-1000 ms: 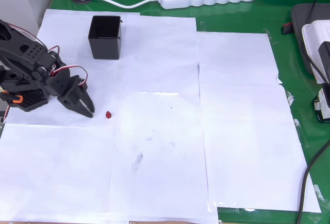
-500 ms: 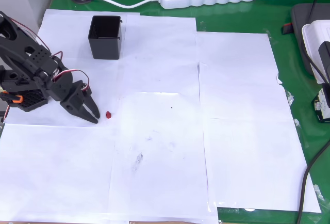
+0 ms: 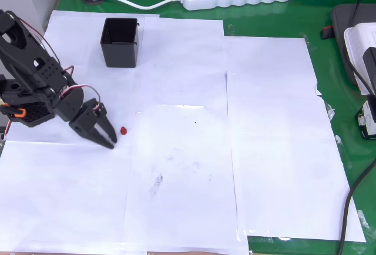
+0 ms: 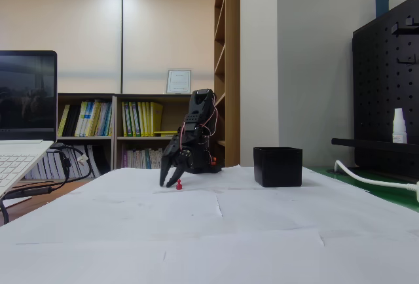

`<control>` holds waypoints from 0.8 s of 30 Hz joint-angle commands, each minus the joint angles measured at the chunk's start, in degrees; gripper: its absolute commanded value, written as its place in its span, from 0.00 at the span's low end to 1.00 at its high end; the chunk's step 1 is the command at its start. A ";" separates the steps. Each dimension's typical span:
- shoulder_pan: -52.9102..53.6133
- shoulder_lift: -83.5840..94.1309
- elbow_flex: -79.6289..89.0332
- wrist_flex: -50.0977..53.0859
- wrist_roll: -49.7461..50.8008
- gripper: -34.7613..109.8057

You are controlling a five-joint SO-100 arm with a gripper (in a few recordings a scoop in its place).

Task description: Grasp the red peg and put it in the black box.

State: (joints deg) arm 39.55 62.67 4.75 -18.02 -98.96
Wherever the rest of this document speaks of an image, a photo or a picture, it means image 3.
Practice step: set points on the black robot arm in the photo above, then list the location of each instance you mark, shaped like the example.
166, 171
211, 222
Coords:
26, 49

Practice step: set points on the black orange table clamp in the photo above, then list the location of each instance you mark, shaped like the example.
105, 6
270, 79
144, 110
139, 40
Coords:
17, 113

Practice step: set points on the white plastic container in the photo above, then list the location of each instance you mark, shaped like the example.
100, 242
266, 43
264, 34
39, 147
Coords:
357, 46

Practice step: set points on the dark grey pad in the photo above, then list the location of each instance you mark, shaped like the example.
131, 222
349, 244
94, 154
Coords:
340, 31

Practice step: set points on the red black small gadget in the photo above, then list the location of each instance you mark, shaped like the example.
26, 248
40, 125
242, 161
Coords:
327, 33

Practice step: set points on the black open box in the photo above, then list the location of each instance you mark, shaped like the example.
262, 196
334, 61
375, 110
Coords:
120, 52

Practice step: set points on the small red pawn piece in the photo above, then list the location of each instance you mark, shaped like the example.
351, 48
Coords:
123, 131

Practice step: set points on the white paper sheets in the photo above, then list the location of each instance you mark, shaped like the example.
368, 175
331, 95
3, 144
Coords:
264, 20

